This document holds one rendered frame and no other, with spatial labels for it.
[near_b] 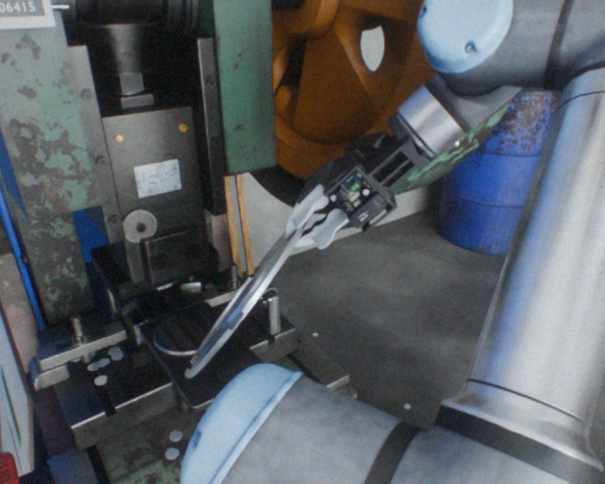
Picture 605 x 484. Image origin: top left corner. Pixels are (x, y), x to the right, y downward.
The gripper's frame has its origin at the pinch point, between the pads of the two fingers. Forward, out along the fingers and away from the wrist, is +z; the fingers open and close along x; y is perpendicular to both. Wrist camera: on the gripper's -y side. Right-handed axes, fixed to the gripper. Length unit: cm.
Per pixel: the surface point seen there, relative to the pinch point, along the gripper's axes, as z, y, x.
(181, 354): 32.7, -4.5, 4.0
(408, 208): 29, -235, 111
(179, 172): 12.4, -16.1, -16.3
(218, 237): 37, -54, 3
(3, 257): 59, -27, -30
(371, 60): -15, -209, 21
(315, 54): -13.5, -42.0, -11.7
